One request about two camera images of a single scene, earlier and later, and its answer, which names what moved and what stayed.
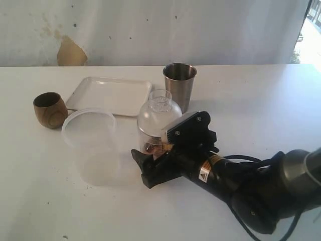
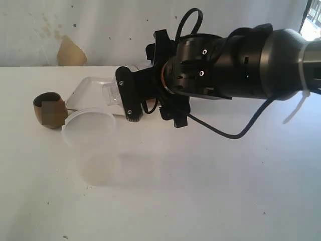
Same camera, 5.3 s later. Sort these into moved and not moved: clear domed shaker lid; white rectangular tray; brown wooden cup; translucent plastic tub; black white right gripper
Moved: clear domed shaker lid; black white right gripper
Not moved: translucent plastic tub; white rectangular tray; brown wooden cup
